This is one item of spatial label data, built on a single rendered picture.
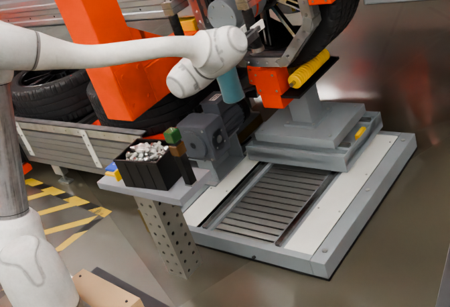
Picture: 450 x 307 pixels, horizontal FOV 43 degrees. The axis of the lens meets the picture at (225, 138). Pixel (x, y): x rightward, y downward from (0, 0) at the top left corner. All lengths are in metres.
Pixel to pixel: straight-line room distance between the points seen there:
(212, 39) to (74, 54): 0.36
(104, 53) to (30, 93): 1.83
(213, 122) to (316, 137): 0.43
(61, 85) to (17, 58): 1.80
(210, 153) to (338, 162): 0.53
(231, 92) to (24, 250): 1.08
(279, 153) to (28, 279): 1.32
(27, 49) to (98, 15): 0.81
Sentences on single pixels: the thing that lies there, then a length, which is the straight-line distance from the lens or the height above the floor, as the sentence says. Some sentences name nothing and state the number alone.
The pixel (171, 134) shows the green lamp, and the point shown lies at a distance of 1.82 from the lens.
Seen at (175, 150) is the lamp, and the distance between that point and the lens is 1.85.
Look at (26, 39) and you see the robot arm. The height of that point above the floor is 1.13.
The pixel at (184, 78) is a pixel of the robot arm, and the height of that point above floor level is 0.85.
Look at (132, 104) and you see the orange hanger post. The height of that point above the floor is 0.59.
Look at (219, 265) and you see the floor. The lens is 2.28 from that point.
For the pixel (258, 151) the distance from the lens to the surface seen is 2.59.
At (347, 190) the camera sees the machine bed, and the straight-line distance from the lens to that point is 2.32.
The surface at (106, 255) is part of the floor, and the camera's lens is 2.61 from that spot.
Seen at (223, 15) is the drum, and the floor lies 0.86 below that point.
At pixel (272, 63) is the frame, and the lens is 2.25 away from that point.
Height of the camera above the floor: 1.43
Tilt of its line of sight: 27 degrees down
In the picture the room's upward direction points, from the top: 19 degrees counter-clockwise
